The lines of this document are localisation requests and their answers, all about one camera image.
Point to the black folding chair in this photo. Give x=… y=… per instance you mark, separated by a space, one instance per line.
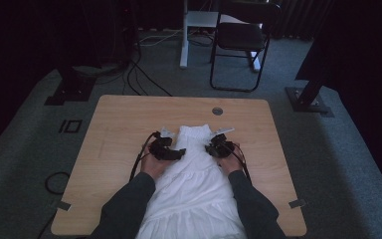
x=240 y=36

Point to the black slanted stand with base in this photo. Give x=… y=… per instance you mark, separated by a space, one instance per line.
x=306 y=99

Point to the white desk frame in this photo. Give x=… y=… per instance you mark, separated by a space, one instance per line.
x=184 y=49

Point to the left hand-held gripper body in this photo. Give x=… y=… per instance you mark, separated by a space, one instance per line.
x=160 y=146

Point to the person's left hand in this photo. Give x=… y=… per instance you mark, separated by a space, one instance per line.
x=152 y=167

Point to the black flat stand base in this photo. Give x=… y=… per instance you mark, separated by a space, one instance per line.
x=73 y=89

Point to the person's right hand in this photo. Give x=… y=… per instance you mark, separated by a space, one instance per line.
x=232 y=164

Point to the grey table grommet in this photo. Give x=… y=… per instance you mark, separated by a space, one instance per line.
x=217 y=111

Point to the white skirt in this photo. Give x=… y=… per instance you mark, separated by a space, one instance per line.
x=192 y=192

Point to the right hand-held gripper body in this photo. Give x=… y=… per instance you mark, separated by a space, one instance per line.
x=222 y=146

